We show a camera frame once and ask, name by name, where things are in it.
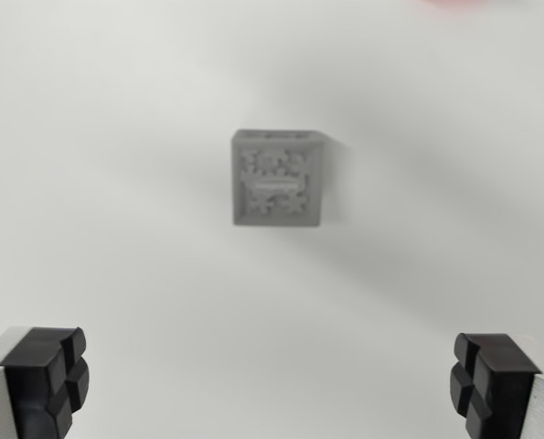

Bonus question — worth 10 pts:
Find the black-padded silver gripper right finger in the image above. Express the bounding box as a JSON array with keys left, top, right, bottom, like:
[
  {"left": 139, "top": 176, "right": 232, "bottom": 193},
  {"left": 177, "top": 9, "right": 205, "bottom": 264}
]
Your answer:
[{"left": 448, "top": 332, "right": 544, "bottom": 439}]

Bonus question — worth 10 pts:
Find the red plastic cube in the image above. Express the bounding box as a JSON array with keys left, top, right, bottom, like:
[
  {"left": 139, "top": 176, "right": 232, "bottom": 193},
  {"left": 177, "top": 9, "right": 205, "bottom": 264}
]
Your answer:
[{"left": 420, "top": 0, "right": 544, "bottom": 7}]

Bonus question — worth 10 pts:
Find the grey embossed plastic cube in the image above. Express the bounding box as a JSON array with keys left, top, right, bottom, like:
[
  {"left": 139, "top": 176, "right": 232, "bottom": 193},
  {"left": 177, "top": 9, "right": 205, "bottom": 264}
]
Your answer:
[{"left": 229, "top": 128, "right": 328, "bottom": 228}]

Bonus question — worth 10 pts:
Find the black-padded silver gripper left finger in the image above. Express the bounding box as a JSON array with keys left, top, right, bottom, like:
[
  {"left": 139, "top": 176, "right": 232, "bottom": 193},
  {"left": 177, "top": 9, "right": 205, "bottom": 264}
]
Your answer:
[{"left": 0, "top": 325, "right": 91, "bottom": 439}]

